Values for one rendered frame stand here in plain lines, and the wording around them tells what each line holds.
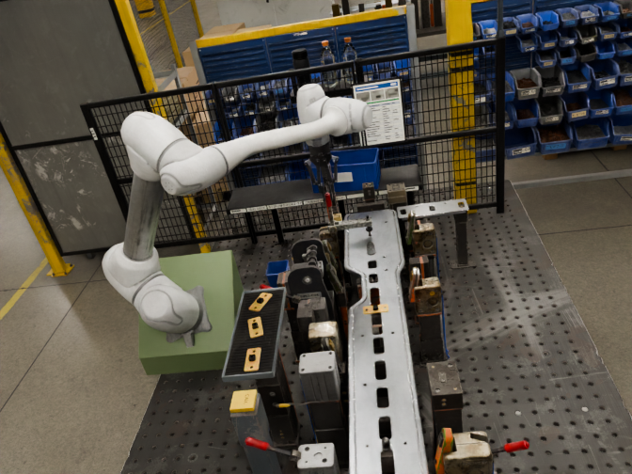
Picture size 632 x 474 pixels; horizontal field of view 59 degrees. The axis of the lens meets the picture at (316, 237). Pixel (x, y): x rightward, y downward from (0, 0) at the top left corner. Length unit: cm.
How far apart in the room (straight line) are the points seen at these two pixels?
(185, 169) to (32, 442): 220
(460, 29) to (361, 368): 153
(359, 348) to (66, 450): 198
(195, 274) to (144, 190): 55
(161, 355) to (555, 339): 146
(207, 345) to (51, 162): 250
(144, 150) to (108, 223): 278
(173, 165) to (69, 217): 298
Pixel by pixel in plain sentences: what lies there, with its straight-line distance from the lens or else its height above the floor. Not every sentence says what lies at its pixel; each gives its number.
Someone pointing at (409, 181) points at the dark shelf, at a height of 103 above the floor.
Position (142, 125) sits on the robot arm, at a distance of 172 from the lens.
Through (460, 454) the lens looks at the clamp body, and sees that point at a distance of 140.
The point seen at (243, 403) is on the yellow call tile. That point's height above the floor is 116.
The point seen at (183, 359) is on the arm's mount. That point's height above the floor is 77.
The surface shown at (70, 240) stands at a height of 27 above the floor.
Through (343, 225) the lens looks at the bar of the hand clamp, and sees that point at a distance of 221.
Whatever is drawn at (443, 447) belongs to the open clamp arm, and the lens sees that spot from 139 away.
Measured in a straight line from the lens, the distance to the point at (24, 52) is 414.
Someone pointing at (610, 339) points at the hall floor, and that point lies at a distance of 331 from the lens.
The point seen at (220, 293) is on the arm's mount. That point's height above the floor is 95.
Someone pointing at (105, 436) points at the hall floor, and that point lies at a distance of 327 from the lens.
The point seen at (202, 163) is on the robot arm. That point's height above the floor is 160.
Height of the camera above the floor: 218
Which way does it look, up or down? 31 degrees down
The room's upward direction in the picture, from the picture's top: 11 degrees counter-clockwise
